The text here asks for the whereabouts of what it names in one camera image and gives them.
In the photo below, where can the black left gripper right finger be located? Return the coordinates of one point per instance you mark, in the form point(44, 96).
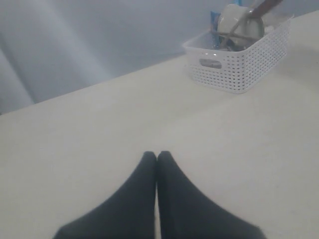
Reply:
point(186, 213)

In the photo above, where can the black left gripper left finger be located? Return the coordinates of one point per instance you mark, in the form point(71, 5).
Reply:
point(128, 214)

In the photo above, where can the white perforated plastic basket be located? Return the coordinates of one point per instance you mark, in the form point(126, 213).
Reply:
point(238, 71)

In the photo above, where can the brown wooden chopstick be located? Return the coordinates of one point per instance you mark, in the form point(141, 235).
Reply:
point(234, 19)
point(230, 35)

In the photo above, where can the grey speckled ceramic bowl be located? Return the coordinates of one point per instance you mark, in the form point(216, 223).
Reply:
point(247, 31)

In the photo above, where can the blue chips snack bag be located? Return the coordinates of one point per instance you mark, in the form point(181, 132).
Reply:
point(214, 19)

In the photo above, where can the brown wooden plate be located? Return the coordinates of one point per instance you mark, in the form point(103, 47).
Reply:
point(264, 8)

